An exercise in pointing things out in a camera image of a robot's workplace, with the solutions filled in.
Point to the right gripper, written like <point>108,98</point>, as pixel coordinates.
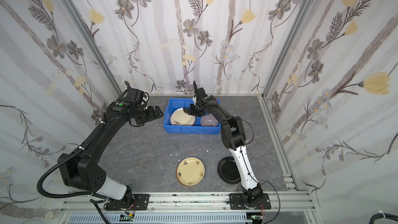
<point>195,110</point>

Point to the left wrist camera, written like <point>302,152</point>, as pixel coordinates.
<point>145,99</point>

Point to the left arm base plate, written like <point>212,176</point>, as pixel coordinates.
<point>141,202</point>

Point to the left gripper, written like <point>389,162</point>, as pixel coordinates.
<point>154,112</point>

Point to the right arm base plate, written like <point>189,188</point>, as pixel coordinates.
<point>239,201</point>

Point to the cream plate with black mark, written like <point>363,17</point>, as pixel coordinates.
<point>180,117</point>

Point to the cream plate with flower marks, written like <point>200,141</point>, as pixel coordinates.
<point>190,171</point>

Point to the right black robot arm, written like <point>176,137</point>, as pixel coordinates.
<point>234,139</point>

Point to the blue plastic bin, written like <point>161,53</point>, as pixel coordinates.
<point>176,103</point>

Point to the purple ceramic bowl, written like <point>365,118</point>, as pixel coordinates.
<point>209,121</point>

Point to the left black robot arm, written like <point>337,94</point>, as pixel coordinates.
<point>80,168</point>

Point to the white cable duct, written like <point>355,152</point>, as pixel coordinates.
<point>179,218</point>

